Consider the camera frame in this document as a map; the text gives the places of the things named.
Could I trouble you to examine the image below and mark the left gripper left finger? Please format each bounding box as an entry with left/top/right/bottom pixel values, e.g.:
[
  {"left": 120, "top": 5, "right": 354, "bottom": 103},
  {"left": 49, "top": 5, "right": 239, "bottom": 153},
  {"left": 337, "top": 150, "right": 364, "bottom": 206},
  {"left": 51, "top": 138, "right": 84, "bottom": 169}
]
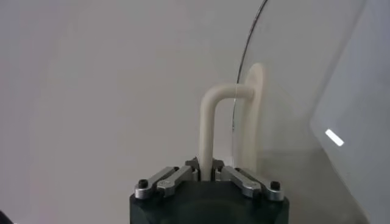
[{"left": 135, "top": 157, "right": 200, "bottom": 200}]

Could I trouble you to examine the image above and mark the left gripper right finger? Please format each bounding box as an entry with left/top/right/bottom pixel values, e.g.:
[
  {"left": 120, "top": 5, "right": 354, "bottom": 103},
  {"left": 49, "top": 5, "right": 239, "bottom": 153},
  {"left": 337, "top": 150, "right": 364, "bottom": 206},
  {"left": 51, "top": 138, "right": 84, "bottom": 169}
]
[{"left": 212, "top": 159, "right": 285, "bottom": 201}]

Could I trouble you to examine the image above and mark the glass lid with cream handle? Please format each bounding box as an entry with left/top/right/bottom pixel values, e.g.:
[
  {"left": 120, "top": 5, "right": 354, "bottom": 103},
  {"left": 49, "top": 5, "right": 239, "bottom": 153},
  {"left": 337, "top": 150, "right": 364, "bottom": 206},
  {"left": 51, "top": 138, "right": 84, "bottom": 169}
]
[{"left": 197, "top": 0, "right": 371, "bottom": 224}]

